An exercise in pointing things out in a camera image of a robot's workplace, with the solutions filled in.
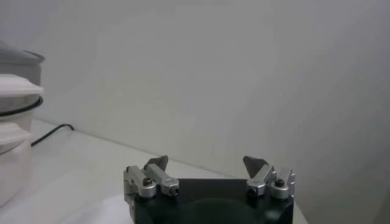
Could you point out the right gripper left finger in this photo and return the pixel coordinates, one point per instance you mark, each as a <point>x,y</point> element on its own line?
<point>160,179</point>

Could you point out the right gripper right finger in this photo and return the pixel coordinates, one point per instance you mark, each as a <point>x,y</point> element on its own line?
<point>262,179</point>

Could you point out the glass pot lid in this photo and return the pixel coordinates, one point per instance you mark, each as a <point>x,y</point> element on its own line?
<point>15,56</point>

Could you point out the stainless steel steamer basket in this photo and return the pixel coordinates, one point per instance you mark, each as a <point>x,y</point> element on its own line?
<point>18,86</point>

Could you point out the white electric pot base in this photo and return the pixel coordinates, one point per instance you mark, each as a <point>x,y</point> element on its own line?
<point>12,170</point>

